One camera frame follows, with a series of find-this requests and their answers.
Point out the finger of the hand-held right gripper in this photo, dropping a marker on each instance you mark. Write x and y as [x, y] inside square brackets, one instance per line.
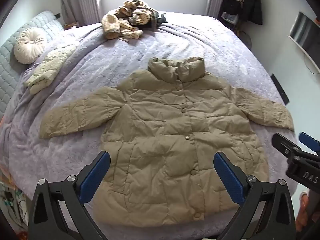
[283, 143]
[308, 140]

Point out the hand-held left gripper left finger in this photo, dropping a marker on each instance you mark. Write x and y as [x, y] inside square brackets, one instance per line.
[96, 172]

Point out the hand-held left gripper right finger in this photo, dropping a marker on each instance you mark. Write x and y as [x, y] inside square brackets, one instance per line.
[227, 177]

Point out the khaki puffer jacket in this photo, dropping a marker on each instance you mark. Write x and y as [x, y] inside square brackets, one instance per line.
[160, 130]

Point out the pile of beige striped clothes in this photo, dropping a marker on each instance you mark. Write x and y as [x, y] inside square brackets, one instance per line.
[125, 17]

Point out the person's right hand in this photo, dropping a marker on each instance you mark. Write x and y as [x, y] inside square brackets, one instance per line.
[303, 212]

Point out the black rectangular board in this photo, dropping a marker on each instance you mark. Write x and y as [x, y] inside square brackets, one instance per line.
[280, 88]

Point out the bed with lavender cover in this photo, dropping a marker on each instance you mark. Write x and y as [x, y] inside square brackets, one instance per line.
[112, 62]

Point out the cream quilted garment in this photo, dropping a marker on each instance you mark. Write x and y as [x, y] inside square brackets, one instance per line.
[47, 70]

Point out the small printed box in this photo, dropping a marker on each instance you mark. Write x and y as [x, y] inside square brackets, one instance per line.
[228, 18]

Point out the grey quilted headboard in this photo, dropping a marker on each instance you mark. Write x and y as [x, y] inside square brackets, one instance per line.
[7, 67]

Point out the round cream pillow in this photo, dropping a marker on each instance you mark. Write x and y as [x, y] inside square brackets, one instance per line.
[28, 46]

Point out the black hanging coats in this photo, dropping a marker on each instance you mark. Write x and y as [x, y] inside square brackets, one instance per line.
[247, 2]

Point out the dark grey garment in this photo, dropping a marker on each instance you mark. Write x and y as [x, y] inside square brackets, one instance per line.
[157, 20]

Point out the wall-mounted screen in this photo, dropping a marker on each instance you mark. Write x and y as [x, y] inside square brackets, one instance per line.
[306, 35]

